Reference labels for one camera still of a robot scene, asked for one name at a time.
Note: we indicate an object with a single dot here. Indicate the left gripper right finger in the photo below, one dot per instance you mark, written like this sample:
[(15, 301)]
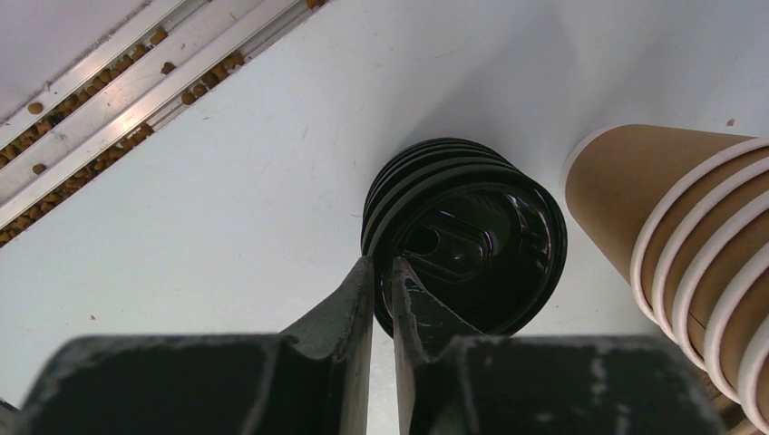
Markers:
[(452, 379)]

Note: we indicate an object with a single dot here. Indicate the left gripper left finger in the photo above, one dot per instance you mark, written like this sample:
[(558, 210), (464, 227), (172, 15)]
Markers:
[(310, 378)]

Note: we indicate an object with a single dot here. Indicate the stack of black lids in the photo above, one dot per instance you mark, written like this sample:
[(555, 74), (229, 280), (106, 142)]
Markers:
[(432, 174)]

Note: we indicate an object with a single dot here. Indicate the stack of paper cups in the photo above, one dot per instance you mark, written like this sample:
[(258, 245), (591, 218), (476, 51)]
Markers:
[(683, 216)]

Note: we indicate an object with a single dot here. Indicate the aluminium frame rail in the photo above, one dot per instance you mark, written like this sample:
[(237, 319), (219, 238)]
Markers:
[(161, 58)]

